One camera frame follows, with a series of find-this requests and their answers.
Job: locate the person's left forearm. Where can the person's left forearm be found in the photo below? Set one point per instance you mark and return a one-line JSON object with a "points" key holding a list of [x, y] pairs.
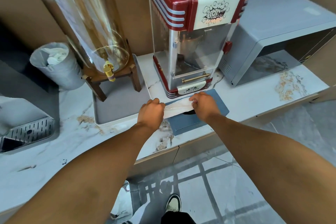
{"points": [[86, 181]]}

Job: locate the white paper tissue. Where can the white paper tissue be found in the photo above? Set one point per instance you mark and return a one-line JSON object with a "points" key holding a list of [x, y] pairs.
{"points": [[177, 108]]}

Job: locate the blue tissue box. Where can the blue tissue box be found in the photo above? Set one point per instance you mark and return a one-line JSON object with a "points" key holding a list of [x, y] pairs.
{"points": [[186, 124]]}

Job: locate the person's right fingers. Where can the person's right fingers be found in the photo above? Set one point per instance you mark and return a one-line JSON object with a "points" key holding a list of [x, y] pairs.
{"points": [[198, 98]]}

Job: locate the black and white shoe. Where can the black and white shoe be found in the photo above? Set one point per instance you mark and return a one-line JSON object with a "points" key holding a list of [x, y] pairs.
{"points": [[173, 203]]}

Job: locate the crumpled white waste paper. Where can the crumpled white waste paper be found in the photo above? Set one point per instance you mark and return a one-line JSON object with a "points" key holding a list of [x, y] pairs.
{"points": [[55, 54]]}

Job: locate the person's right hand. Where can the person's right hand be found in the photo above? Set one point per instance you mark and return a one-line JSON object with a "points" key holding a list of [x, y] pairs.
{"points": [[207, 107]]}

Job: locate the person's left hand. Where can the person's left hand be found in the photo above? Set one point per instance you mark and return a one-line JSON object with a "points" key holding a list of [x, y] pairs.
{"points": [[149, 115]]}

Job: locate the person's right forearm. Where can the person's right forearm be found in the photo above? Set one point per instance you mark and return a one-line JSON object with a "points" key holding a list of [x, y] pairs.
{"points": [[267, 163]]}

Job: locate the grey microwave oven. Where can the grey microwave oven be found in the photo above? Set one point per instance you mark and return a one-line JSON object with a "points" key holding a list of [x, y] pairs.
{"points": [[275, 29]]}

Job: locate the dark grey sink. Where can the dark grey sink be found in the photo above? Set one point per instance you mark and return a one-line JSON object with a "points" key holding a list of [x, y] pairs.
{"points": [[23, 108]]}

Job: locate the grey rectangular tray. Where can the grey rectangular tray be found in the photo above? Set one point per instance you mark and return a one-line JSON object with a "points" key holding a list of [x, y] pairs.
{"points": [[118, 105]]}

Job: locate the brass dispenser tap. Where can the brass dispenser tap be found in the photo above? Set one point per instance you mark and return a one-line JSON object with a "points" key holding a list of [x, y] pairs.
{"points": [[109, 70]]}

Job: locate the clear glass drink dispenser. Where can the clear glass drink dispenser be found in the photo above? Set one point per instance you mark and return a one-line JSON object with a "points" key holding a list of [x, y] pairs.
{"points": [[84, 16]]}

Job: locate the black trouser leg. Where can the black trouser leg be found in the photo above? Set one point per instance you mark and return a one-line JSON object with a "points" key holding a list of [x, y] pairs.
{"points": [[178, 218]]}

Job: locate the red popcorn machine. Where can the red popcorn machine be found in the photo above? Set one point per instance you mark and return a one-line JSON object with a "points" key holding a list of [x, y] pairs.
{"points": [[194, 21]]}

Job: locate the person's left fingers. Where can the person's left fingers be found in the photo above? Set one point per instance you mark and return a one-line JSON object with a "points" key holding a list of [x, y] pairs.
{"points": [[156, 102]]}

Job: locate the metal sink drain rack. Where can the metal sink drain rack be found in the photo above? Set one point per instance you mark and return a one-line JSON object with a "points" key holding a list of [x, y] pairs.
{"points": [[28, 133]]}

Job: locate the grey lined waste bin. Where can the grey lined waste bin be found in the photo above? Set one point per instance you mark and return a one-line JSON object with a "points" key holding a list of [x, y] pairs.
{"points": [[65, 74]]}

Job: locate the brown wooden dispenser stand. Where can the brown wooden dispenser stand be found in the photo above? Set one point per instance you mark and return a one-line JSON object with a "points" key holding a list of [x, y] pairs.
{"points": [[135, 79]]}

